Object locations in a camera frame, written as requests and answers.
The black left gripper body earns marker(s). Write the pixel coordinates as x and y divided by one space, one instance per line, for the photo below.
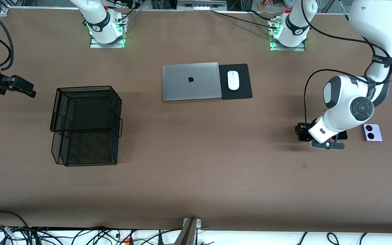
304 132

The long black smartphone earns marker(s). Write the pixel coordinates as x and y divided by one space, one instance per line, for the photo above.
343 135

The lilac flip phone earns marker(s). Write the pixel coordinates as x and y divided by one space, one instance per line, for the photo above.
376 131

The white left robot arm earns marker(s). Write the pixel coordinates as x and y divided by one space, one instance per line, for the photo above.
345 98

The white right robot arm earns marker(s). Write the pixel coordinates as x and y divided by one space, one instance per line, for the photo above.
99 20

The black mouse pad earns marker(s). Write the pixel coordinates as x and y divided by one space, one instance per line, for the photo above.
245 88

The white computer mouse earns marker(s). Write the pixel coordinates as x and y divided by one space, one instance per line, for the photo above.
233 81

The black mesh two-tier tray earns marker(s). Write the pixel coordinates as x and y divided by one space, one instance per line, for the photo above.
90 149

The silver laptop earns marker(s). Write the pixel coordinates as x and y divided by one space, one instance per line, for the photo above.
182 85

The small orange figure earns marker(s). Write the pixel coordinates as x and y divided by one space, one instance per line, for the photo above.
264 4

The grey power strip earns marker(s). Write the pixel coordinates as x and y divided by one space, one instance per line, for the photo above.
201 6

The orange plug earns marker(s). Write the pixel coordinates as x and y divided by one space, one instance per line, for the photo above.
126 241

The aluminium frame corner bracket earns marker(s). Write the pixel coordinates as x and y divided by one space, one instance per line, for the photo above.
4 11

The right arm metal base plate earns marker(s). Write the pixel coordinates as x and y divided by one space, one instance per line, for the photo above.
95 45

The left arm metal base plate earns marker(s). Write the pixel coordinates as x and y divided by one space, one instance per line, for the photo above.
276 48

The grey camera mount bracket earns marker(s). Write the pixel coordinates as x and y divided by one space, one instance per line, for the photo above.
187 234

